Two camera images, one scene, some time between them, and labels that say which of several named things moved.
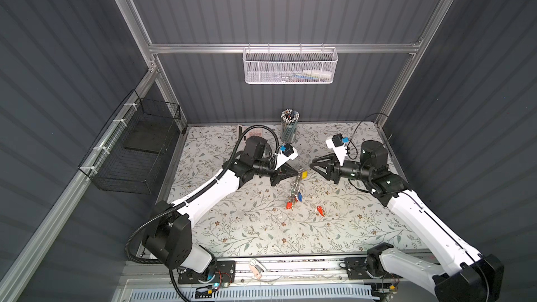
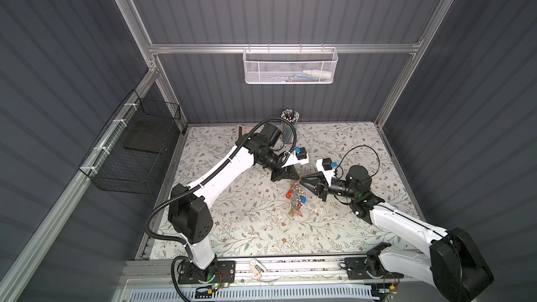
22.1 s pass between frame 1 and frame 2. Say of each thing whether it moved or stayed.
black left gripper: stayed
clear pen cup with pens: stayed
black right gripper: moved
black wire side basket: stayed
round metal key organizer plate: moved
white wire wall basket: stayed
